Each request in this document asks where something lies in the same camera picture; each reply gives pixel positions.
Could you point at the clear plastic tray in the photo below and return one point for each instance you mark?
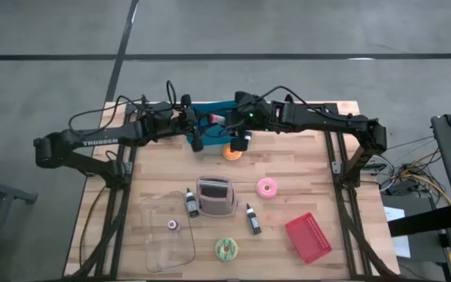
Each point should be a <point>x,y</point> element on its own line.
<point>159,250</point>

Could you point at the blue plastic bin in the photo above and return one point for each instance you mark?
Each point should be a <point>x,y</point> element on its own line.
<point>213,107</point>

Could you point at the black flat bar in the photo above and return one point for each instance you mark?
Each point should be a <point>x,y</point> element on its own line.
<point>425,221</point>

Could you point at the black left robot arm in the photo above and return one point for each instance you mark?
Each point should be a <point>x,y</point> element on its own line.
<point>100,141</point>

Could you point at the white paper sheet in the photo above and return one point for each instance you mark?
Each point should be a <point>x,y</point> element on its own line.
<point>397,235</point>

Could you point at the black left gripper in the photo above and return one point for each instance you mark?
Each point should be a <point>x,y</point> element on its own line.
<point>184,121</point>

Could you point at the pink capped dropper bottle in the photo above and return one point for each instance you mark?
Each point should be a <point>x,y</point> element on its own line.
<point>217,118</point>

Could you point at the pink toy donut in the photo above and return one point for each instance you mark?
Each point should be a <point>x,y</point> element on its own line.
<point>266,189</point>

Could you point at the black frame clamp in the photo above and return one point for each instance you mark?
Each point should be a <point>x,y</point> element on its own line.
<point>288,98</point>
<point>144,98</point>

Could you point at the silver frame bracket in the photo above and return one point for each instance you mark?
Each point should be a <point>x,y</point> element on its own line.
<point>336,167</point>
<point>127,167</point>

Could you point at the orange toy donut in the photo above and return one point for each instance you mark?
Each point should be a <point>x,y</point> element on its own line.
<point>231,156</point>

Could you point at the red plastic basket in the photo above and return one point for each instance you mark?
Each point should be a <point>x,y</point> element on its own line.
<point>307,238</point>

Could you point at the green frosted toy donut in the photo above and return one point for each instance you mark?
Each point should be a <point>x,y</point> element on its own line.
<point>226,249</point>

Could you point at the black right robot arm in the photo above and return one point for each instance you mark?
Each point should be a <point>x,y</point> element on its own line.
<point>327,119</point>

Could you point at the black aluminium table frame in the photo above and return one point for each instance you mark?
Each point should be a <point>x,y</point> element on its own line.
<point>328,141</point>

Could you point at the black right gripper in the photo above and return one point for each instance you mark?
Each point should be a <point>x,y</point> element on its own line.
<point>251,115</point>

